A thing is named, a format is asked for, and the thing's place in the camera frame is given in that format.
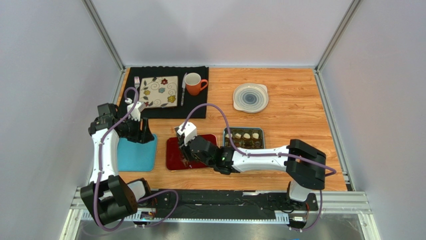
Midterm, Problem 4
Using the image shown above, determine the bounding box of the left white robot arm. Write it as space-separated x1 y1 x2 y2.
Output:
80 101 158 228

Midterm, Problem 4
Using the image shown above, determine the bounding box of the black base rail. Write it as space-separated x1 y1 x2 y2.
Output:
126 189 321 224

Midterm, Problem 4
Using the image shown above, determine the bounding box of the blue tin box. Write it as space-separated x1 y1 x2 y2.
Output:
223 127 266 150

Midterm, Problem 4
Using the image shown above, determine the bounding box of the silver fork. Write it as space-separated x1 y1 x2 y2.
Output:
134 76 141 107

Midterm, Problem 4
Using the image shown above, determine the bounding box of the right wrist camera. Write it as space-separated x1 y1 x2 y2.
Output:
174 122 198 146

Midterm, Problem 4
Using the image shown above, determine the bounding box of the orange mug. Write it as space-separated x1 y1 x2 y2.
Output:
183 72 209 96

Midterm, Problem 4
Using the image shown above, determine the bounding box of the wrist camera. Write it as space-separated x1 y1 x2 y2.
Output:
125 98 146 122
174 122 198 146

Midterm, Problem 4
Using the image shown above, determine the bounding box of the red chocolate tray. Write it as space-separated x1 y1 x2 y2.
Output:
166 137 208 171

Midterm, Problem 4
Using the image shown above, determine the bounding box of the silver knife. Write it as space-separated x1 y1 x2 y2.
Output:
180 72 188 107

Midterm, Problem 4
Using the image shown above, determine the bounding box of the floral square plate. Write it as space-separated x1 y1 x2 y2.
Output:
139 76 179 109

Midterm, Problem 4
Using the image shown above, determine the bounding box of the round blue-white plate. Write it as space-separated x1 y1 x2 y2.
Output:
232 83 269 114

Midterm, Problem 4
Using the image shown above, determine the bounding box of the blue tin lid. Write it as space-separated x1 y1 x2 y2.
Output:
117 134 158 172

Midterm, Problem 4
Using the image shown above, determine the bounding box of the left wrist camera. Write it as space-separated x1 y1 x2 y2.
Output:
125 98 146 122

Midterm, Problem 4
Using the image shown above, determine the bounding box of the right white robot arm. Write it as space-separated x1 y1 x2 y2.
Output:
177 135 326 202

